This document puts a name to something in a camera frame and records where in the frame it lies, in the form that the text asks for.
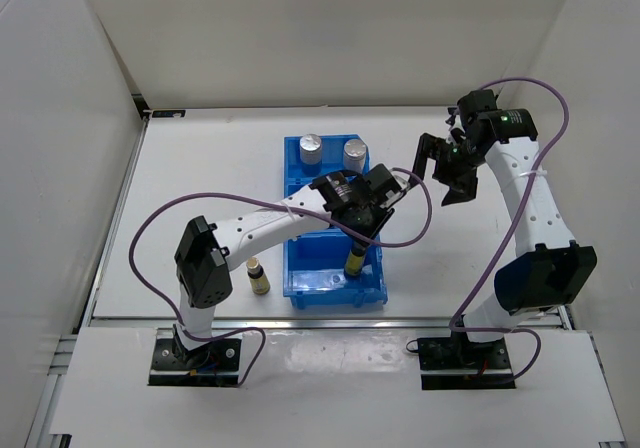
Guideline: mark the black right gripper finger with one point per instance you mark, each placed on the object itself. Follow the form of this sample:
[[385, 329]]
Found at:
[[461, 190], [428, 148]]

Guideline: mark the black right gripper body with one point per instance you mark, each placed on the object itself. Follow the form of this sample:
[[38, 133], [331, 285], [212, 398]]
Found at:
[[464, 154]]

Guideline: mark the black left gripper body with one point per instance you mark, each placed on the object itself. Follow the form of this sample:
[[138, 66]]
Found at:
[[374, 219]]

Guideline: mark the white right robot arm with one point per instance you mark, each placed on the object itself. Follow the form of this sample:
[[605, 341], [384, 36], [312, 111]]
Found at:
[[550, 267]]

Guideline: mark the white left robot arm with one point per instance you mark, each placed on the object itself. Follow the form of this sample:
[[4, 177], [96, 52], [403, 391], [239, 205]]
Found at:
[[209, 252]]

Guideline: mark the tall jar silver lid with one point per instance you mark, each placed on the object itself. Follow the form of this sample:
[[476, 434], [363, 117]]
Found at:
[[354, 155]]

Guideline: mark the blue three-compartment bin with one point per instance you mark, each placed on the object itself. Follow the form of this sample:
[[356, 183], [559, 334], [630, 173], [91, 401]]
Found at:
[[313, 265]]

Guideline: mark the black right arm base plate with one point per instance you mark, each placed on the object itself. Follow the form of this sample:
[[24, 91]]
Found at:
[[455, 363]]

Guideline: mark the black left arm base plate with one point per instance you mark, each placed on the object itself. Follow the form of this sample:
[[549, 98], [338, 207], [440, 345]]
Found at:
[[215, 364]]

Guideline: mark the aluminium table edge rail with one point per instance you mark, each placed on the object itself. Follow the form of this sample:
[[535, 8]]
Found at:
[[282, 324]]

